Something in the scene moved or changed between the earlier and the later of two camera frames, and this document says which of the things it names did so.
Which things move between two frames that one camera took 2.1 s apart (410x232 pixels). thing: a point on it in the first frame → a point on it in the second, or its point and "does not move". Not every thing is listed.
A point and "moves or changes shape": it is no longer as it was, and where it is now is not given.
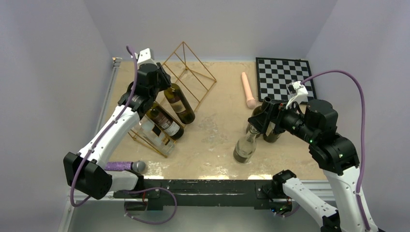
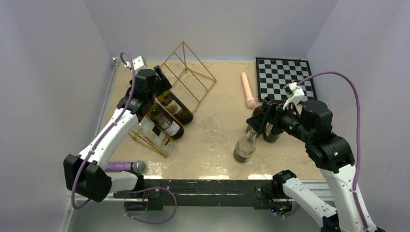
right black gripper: [261, 121] does not move
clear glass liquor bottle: [155, 135] does not move
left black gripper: [164, 77] does not move
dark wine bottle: [181, 106] moves or changes shape
